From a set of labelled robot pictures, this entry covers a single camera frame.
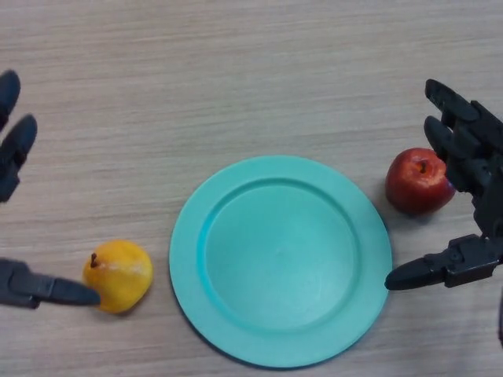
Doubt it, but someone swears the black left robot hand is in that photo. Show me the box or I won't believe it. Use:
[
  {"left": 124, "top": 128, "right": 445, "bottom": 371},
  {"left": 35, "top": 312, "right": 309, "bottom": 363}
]
[{"left": 0, "top": 69, "right": 101, "bottom": 310}]

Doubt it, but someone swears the green round plate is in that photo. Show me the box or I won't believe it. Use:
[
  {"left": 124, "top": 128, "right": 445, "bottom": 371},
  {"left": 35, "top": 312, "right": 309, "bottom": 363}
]
[{"left": 168, "top": 155, "right": 393, "bottom": 369}]

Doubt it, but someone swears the red apple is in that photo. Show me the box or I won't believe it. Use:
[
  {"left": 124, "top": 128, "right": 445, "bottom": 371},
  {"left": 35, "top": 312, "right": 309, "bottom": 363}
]
[{"left": 384, "top": 148, "right": 457, "bottom": 216}]

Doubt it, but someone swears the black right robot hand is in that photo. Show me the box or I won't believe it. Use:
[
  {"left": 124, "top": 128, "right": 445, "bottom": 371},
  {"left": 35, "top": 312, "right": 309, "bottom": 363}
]
[{"left": 384, "top": 79, "right": 503, "bottom": 291}]

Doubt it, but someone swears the yellow pear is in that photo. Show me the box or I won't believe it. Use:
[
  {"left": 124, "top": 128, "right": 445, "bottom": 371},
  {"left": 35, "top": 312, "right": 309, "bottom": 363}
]
[{"left": 81, "top": 240, "right": 154, "bottom": 314}]

